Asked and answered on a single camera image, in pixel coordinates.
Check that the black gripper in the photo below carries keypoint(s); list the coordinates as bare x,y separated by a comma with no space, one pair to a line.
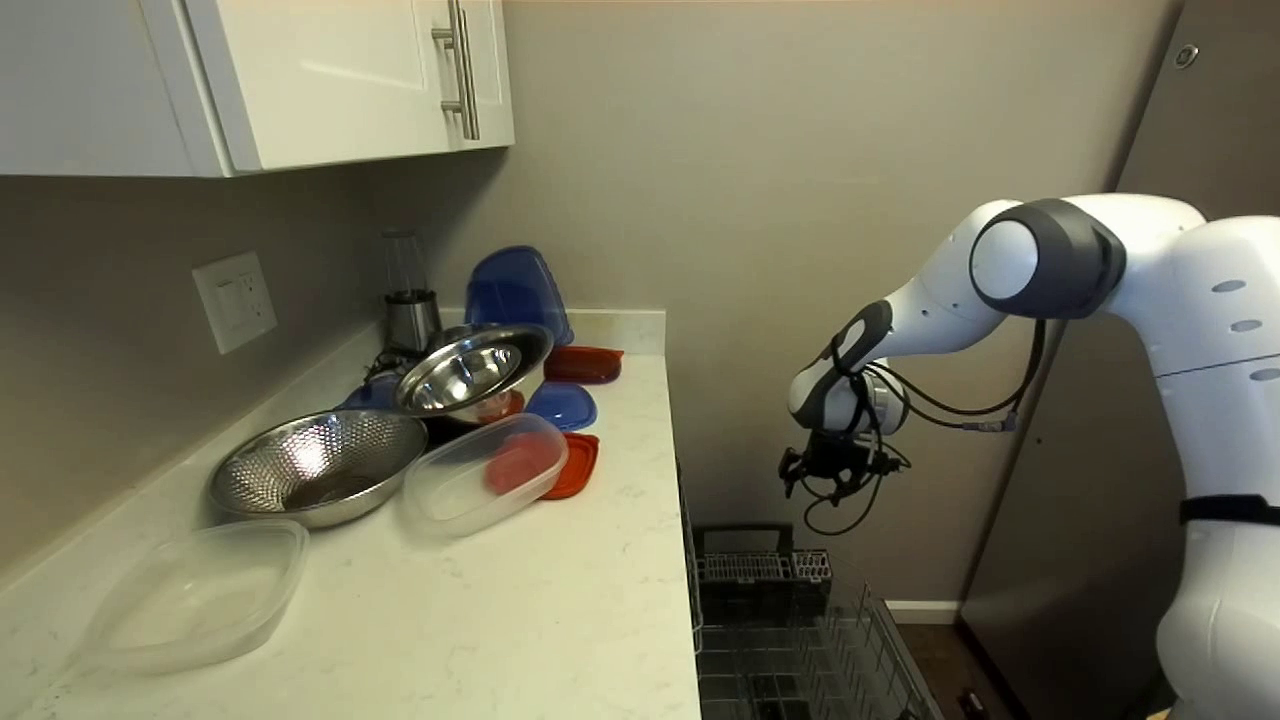
847,467

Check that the dark cutlery basket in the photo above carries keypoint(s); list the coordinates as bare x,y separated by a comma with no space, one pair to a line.
762,572

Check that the white baseboard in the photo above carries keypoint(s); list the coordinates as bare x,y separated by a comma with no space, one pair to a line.
922,610

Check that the red plastic lid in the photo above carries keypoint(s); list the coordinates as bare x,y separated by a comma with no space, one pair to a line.
581,467

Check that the red plastic container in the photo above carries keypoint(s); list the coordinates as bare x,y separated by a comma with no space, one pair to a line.
586,363

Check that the blue plastic lid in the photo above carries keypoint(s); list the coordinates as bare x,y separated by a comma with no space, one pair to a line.
562,404

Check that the grey refrigerator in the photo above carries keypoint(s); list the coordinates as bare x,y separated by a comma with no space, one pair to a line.
1067,532

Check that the clear container with red lid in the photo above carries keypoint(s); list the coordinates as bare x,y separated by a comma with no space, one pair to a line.
465,482

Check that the blue plastic plate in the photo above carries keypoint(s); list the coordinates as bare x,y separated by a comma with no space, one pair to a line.
518,293

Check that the small stainless steel bowl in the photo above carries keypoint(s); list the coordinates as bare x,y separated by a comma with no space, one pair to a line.
469,373

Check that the stainless steel cup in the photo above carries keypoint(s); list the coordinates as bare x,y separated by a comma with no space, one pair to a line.
413,320

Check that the large stainless steel bowl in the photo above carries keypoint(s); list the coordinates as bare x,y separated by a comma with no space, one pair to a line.
315,463

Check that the empty clear plastic container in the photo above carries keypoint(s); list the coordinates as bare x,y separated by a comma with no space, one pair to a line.
200,600

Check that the white wall outlet plate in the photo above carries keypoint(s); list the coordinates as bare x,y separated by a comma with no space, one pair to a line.
235,301

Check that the white wall cabinet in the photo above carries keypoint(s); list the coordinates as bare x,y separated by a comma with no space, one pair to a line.
304,83

